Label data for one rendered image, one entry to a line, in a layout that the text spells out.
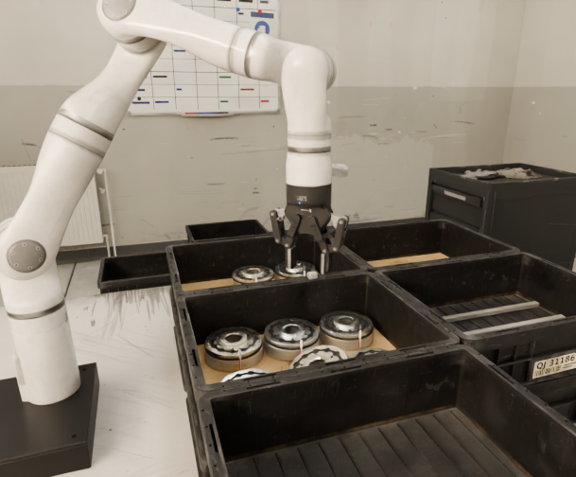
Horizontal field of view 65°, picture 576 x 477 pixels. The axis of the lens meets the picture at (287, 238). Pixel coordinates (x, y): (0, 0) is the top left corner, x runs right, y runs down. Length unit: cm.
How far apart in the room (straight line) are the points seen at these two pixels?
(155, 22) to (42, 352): 58
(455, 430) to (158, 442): 50
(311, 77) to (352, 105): 346
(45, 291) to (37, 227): 13
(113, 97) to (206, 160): 299
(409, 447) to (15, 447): 61
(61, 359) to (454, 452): 66
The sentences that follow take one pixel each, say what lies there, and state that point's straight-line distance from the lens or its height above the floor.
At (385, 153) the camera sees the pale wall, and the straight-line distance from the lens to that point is 435.
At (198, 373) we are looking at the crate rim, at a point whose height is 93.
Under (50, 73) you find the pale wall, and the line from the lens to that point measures 377.
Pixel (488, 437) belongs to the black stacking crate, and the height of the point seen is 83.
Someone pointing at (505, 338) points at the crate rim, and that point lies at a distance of 80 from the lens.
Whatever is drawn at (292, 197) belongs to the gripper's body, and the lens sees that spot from 73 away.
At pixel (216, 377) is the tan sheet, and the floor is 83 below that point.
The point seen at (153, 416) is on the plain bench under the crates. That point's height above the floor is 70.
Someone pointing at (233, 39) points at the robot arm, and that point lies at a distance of 75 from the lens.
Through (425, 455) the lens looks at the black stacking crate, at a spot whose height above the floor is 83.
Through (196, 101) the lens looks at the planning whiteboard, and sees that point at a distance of 375.
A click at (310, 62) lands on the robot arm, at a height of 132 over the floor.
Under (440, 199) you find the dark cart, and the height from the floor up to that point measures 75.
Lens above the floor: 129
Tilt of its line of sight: 18 degrees down
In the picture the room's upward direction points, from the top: straight up
